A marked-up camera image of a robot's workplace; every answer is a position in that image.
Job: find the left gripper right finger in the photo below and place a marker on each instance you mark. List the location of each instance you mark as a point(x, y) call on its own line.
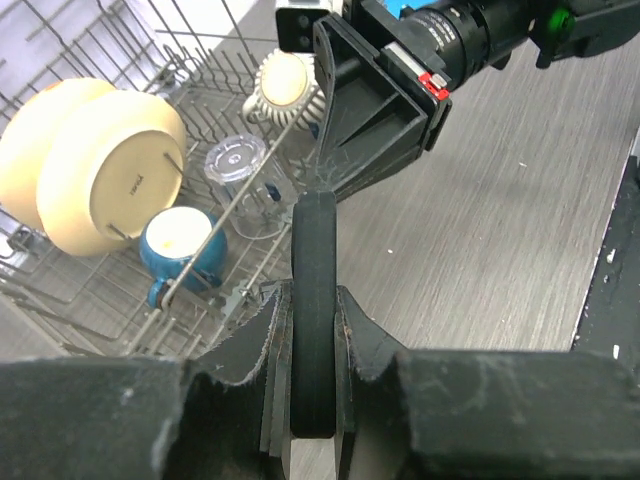
point(464, 414)

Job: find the clear glass cup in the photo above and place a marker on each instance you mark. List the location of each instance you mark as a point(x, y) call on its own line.
point(251, 184)

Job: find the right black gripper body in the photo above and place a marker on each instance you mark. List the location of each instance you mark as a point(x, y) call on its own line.
point(429, 51)

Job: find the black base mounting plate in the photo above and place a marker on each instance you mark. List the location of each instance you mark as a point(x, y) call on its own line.
point(609, 321)

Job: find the rear beige plate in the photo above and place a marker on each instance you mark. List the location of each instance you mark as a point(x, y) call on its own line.
point(27, 139)

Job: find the black smartphone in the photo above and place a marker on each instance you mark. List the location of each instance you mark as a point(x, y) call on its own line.
point(314, 271)

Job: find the blue mug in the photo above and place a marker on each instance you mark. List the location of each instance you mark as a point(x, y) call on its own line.
point(171, 239)

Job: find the front beige plate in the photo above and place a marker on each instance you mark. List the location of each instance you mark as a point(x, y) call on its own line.
point(116, 162)

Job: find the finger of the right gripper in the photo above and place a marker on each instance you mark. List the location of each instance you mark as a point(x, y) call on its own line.
point(372, 127)

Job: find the beige plate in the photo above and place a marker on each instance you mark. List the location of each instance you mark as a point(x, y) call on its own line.
point(116, 162)
point(27, 139)

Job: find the striped ceramic bowl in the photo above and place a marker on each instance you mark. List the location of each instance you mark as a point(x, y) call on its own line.
point(285, 87)

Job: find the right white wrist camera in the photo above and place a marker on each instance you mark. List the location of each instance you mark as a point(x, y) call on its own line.
point(295, 19)

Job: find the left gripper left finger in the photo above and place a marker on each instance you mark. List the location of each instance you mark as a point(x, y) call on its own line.
point(223, 415)

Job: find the grey wire dish rack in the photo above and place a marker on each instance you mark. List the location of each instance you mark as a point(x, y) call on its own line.
point(199, 56)

